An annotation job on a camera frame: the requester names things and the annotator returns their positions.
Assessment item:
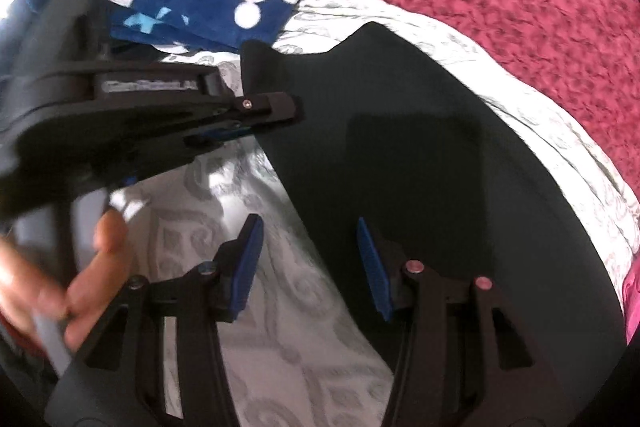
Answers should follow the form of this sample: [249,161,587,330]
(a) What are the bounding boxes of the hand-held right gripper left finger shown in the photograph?
[82,213,266,427]

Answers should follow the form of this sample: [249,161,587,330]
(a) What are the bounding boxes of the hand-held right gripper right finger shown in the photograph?
[356,216,556,427]

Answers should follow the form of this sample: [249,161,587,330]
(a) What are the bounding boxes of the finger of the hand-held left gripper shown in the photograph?
[220,91,304,126]
[184,121,262,148]

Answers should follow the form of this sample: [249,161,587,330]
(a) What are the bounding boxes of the black pants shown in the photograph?
[240,21,628,427]

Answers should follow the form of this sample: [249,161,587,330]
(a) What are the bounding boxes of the person's left hand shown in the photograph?
[0,211,132,350]

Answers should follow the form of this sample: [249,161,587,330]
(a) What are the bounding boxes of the white grey patterned bedspread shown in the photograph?
[107,0,640,427]

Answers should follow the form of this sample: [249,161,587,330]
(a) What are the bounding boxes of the pink folded garment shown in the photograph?
[620,264,640,340]

